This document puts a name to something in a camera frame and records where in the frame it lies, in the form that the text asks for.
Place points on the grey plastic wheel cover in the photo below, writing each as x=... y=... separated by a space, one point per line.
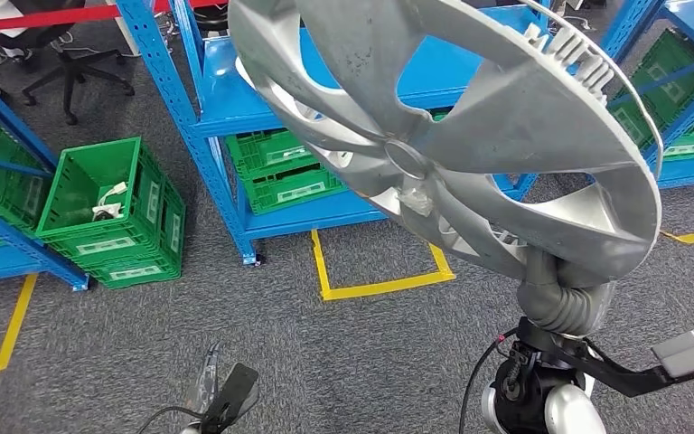
x=502 y=138

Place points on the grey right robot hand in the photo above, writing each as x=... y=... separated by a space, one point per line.
x=541 y=269

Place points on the open green plastic crate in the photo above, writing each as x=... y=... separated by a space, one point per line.
x=77 y=180

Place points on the red barrier belt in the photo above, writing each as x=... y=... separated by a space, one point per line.
x=24 y=19

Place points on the black office chair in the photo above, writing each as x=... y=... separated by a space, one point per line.
x=71 y=66

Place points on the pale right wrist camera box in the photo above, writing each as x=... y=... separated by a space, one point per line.
x=691 y=350

